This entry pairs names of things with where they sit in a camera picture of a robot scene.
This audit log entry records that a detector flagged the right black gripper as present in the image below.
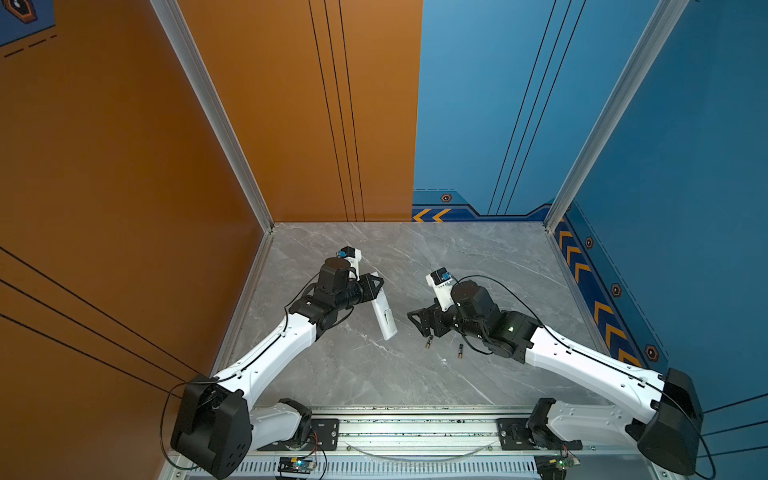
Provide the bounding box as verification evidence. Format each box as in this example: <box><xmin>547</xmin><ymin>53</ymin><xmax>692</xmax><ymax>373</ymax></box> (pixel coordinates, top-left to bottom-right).
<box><xmin>406</xmin><ymin>296</ymin><xmax>487</xmax><ymax>342</ymax></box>

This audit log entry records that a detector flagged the white remote control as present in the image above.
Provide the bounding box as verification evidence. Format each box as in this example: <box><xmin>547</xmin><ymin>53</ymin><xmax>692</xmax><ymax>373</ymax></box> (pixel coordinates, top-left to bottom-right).
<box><xmin>371</xmin><ymin>289</ymin><xmax>397</xmax><ymax>341</ymax></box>

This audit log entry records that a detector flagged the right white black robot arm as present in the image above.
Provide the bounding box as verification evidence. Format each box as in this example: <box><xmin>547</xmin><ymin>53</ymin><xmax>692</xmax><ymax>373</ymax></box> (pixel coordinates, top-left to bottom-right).
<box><xmin>407</xmin><ymin>269</ymin><xmax>711</xmax><ymax>476</ymax></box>

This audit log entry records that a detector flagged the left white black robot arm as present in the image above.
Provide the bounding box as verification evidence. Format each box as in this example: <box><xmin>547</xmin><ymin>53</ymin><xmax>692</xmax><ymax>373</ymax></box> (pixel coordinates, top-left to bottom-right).
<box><xmin>170</xmin><ymin>246</ymin><xmax>397</xmax><ymax>479</ymax></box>

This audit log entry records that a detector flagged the left small circuit board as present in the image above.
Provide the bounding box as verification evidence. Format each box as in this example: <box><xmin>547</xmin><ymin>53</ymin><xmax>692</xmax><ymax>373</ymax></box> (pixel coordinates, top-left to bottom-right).
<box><xmin>277</xmin><ymin>457</ymin><xmax>318</xmax><ymax>479</ymax></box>

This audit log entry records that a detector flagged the small circuit board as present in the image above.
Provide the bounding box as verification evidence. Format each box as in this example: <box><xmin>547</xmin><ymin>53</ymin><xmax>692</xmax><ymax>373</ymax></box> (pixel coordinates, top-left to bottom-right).
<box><xmin>534</xmin><ymin>456</ymin><xmax>581</xmax><ymax>480</ymax></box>
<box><xmin>277</xmin><ymin>457</ymin><xmax>318</xmax><ymax>479</ymax></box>

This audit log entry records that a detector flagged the right small circuit board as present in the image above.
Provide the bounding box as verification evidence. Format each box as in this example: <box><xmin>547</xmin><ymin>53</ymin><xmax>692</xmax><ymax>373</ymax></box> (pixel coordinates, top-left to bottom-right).
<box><xmin>534</xmin><ymin>456</ymin><xmax>581</xmax><ymax>480</ymax></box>

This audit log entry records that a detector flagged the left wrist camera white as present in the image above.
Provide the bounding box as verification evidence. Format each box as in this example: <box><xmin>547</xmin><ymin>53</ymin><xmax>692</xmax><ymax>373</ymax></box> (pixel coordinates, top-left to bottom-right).
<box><xmin>336</xmin><ymin>246</ymin><xmax>362</xmax><ymax>279</ymax></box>

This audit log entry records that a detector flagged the aluminium mounting rail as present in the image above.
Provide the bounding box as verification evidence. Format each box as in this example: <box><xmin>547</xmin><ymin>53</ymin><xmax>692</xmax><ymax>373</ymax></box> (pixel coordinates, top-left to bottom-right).
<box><xmin>167</xmin><ymin>405</ymin><xmax>667</xmax><ymax>458</ymax></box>

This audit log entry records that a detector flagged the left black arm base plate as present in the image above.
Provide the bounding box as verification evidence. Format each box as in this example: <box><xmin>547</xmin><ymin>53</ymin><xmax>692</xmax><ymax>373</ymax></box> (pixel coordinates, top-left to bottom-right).
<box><xmin>258</xmin><ymin>417</ymin><xmax>340</xmax><ymax>452</ymax></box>

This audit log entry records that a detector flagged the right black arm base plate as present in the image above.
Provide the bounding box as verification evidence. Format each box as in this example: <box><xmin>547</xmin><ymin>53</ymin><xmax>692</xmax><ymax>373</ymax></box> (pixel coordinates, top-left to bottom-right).
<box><xmin>496</xmin><ymin>418</ymin><xmax>583</xmax><ymax>452</ymax></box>

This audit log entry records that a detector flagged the left aluminium corner post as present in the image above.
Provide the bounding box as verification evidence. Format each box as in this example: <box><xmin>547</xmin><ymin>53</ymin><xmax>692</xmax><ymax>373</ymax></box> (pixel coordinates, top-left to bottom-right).
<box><xmin>150</xmin><ymin>0</ymin><xmax>274</xmax><ymax>234</ymax></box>

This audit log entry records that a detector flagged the aluminium corner post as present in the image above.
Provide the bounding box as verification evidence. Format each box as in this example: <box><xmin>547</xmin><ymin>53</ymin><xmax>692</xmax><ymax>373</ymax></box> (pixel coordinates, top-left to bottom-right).
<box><xmin>150</xmin><ymin>0</ymin><xmax>274</xmax><ymax>234</ymax></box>
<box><xmin>543</xmin><ymin>0</ymin><xmax>689</xmax><ymax>234</ymax></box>

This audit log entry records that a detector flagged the right aluminium corner post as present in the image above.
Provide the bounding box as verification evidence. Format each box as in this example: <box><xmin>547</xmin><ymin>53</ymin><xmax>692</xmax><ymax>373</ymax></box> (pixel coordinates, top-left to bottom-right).
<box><xmin>543</xmin><ymin>0</ymin><xmax>689</xmax><ymax>234</ymax></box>

